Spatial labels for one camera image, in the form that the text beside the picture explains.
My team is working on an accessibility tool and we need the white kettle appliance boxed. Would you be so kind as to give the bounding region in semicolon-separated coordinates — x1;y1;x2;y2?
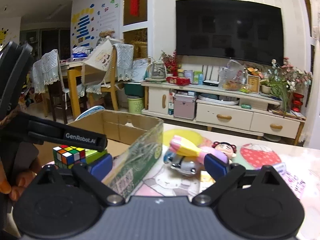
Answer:
144;57;167;82

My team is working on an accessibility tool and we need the red vase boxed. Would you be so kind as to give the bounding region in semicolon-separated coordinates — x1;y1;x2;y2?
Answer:
291;93;304;113

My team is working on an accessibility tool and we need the open cardboard box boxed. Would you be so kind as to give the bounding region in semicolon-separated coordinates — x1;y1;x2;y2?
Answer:
32;109;164;201

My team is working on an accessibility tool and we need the clear plastic snack bag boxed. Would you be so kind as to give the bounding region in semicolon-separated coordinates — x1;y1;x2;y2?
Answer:
218;60;245;90

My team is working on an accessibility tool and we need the yellow wooden dining table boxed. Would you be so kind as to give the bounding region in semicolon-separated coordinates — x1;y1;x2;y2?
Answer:
58;61;118;124

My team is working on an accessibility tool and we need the framed certificate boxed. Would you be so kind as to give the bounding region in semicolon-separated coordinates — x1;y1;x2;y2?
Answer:
247;75;260;94

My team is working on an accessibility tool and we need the potted flower plant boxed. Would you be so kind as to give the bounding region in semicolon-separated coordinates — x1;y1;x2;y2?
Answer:
260;57;313;112

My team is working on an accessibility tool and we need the pink storage case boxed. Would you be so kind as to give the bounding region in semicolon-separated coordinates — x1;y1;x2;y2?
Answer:
174;94;197;120

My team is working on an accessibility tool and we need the cream tv cabinet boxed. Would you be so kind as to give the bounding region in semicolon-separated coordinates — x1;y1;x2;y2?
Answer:
141;81;306;145

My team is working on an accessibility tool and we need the beige tote bag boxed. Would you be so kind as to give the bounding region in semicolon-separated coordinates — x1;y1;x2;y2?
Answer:
84;36;123;72

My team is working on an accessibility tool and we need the rubik's cube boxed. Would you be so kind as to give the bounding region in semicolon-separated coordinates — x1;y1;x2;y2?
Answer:
53;145;86;169

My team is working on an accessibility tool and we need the red flat box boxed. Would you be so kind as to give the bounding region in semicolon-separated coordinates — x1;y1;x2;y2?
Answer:
167;76;191;86

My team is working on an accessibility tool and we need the red berry branch decoration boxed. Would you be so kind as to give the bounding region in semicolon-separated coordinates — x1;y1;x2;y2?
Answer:
161;50;182;76

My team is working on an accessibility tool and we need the blue wall sticker chart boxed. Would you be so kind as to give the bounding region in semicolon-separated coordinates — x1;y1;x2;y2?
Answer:
71;3;95;49

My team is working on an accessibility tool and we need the pink cartoon box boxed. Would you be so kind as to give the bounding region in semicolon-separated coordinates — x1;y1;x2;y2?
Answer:
281;171;305;199

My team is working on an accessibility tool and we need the wooden chair with lace cover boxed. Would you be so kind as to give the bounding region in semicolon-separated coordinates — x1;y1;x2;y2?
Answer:
81;40;134;111

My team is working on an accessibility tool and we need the dark chair with lace cover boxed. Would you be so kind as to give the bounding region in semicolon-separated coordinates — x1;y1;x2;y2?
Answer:
31;49;68;124

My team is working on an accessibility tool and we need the person's left hand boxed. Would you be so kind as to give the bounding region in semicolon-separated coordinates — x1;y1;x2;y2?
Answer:
0;152;38;202

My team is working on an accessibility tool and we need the green and white box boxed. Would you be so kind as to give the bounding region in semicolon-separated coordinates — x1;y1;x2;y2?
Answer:
85;149;107;164

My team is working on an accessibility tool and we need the green waste bin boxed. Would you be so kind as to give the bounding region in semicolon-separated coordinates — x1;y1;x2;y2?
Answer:
127;96;144;114

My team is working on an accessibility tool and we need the white purple small box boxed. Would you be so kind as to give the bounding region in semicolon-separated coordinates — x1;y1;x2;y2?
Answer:
272;163;286;175

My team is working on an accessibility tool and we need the pink yellow doll toy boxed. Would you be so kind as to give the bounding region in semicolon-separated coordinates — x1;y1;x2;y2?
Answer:
169;135;236;164

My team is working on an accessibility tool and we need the black flat screen television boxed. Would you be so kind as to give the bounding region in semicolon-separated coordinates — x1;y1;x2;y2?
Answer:
176;0;284;65

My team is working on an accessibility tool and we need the giraffe height chart sticker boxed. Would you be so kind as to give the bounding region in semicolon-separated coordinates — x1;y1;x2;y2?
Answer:
0;28;10;49

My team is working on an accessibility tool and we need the dark green storage bin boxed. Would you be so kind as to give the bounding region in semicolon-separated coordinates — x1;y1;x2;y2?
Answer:
124;82;144;98

